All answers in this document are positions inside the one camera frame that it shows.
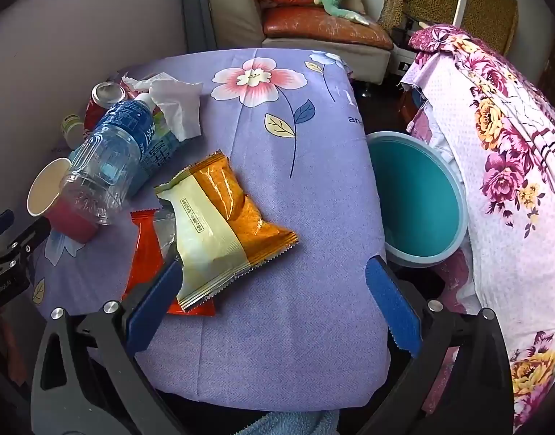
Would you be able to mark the purple floral tablecloth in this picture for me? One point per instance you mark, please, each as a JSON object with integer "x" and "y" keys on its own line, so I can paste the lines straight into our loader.
{"x": 282, "y": 326}

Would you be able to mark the teal plastic bin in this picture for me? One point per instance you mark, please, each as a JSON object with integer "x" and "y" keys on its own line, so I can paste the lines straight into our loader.
{"x": 413, "y": 199}

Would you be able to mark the red snack packet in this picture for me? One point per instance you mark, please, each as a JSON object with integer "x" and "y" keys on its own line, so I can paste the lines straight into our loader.
{"x": 143, "y": 253}

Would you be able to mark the black white side table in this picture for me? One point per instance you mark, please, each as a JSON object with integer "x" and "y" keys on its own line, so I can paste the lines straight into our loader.
{"x": 404, "y": 45}

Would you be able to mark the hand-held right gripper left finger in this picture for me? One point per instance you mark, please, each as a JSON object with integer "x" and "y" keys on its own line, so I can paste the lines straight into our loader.
{"x": 152, "y": 308}

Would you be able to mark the red paper cup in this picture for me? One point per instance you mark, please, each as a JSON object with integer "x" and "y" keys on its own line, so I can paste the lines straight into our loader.
{"x": 71, "y": 222}

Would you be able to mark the light blue towel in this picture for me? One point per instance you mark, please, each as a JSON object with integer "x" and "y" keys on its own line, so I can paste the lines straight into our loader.
{"x": 286, "y": 423}

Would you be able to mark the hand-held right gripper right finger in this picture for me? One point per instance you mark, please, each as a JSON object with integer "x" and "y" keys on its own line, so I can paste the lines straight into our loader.
{"x": 395, "y": 308}

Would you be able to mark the clear plastic water bottle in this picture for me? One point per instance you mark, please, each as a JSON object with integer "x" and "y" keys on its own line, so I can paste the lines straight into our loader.
{"x": 105, "y": 158}

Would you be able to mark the small white green bottle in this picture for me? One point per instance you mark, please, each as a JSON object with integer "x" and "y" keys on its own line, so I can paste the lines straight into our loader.
{"x": 72, "y": 129}

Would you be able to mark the orange leather seat cushion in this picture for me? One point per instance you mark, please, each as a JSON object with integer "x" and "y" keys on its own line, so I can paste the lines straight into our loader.
{"x": 322, "y": 25}

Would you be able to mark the crumpled white tissue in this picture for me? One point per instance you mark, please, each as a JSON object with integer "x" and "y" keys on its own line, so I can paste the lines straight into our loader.
{"x": 177, "y": 104}

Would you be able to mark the teal drink carton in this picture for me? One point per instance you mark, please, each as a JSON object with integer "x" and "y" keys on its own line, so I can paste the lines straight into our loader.
{"x": 158, "y": 152}

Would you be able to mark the red soda can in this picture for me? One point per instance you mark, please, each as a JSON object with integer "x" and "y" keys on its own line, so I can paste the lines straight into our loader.
{"x": 103, "y": 97}

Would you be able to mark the pink floral bed sheet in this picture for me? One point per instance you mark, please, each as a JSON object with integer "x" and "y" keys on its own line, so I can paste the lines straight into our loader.
{"x": 499, "y": 217}

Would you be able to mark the beige leather sofa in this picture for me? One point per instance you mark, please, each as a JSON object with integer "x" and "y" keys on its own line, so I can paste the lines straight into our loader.
{"x": 232, "y": 4}

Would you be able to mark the orange snack packet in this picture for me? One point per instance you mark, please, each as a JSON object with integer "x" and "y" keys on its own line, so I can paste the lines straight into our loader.
{"x": 232, "y": 217}

